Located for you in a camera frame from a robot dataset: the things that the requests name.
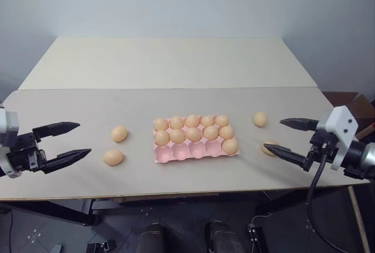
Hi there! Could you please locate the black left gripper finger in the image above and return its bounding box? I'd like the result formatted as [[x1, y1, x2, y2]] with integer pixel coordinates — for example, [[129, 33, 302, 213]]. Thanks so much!
[[42, 148, 93, 175], [32, 121, 81, 143]]

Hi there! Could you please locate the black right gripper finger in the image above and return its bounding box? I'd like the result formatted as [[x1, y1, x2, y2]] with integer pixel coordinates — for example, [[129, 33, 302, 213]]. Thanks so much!
[[279, 118, 320, 132], [263, 143, 308, 169]]

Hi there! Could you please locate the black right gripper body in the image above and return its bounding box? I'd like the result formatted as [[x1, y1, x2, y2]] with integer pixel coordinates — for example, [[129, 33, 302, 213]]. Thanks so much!
[[302, 129, 338, 173]]

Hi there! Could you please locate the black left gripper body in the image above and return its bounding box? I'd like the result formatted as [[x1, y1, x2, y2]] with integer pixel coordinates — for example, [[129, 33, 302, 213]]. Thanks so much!
[[6, 132, 48, 174]]

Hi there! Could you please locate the pink egg tray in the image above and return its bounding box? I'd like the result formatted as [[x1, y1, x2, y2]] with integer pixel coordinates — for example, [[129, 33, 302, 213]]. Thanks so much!
[[152, 115, 241, 165]]

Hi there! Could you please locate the tan egg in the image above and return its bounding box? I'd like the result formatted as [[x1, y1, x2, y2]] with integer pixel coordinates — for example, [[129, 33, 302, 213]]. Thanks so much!
[[154, 118, 169, 131], [221, 138, 238, 155], [186, 126, 203, 143], [262, 140, 279, 157], [170, 115, 185, 130], [253, 111, 268, 128], [200, 114, 216, 128], [111, 125, 129, 143], [219, 125, 235, 141], [185, 114, 200, 128], [203, 125, 219, 141], [170, 128, 186, 145], [214, 114, 230, 128], [155, 129, 171, 147], [103, 149, 124, 167]]

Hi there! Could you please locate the brown cardboard box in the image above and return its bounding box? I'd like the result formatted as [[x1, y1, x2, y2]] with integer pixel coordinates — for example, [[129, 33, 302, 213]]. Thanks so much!
[[321, 91, 375, 141]]

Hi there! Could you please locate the wooden stick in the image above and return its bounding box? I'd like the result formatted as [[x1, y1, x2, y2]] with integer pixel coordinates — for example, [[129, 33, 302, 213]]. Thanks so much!
[[347, 185, 370, 253]]

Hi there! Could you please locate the small black box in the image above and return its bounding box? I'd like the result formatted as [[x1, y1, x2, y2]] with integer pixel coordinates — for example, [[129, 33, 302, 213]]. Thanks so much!
[[247, 222, 265, 253]]

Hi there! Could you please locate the dark rounded shape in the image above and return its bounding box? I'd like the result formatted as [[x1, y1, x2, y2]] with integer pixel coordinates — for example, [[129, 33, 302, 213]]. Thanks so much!
[[136, 222, 165, 253], [204, 220, 247, 253]]

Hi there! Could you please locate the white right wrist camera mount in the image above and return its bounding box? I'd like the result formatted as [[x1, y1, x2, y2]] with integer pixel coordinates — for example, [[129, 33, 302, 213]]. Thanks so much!
[[317, 105, 360, 172]]

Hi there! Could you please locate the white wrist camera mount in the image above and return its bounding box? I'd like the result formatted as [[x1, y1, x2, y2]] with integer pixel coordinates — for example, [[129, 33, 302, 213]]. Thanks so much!
[[0, 107, 23, 179], [317, 105, 360, 172]]

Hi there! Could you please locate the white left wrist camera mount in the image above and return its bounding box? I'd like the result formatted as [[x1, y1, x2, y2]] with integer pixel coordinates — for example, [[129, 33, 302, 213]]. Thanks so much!
[[0, 107, 23, 179]]

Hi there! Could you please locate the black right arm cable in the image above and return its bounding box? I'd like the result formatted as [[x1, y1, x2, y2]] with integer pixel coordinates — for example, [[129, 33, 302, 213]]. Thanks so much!
[[306, 144, 354, 253]]

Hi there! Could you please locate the black table frame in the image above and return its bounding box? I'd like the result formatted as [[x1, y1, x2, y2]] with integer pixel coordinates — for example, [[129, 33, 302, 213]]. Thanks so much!
[[0, 190, 349, 228]]

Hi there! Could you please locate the thin white cable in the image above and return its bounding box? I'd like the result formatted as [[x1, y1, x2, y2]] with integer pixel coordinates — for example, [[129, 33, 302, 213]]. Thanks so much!
[[248, 212, 274, 227]]

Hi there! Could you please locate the black floor bracket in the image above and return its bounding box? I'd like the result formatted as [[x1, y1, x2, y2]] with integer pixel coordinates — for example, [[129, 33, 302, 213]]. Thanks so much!
[[86, 238, 117, 253]]

